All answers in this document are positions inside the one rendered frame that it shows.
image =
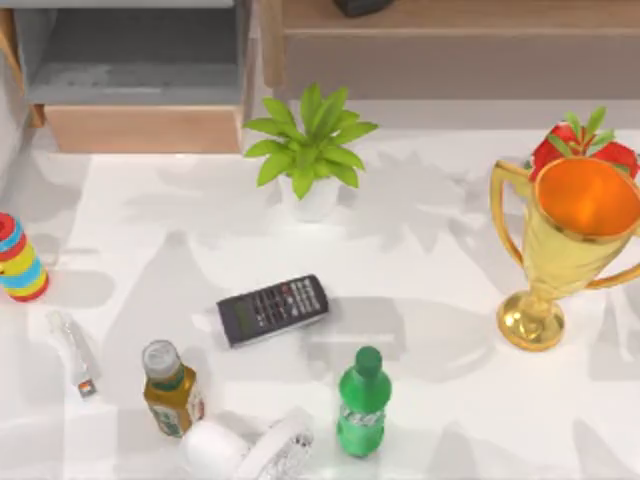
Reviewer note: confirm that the black calculator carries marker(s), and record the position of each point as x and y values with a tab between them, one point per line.
272	309

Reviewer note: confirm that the green plant in white pot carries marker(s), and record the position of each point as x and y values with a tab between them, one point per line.
306	145

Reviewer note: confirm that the green bottle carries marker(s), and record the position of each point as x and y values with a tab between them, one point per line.
362	405

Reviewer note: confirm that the pale wooden drawer front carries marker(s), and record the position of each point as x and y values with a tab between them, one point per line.
142	128

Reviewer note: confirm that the amber tea bottle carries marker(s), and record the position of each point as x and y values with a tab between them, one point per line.
170	390

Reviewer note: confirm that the black object on cupboard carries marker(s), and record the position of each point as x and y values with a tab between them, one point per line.
361	6

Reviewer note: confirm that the gold trophy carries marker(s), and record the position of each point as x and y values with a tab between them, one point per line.
565	240

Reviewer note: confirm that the red flower plant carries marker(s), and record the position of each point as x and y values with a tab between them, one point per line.
560	142

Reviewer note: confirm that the grey pulled-out drawer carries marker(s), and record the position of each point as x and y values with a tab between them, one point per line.
135	55

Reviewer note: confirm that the stack of coloured rings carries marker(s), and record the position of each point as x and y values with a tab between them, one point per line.
19	260

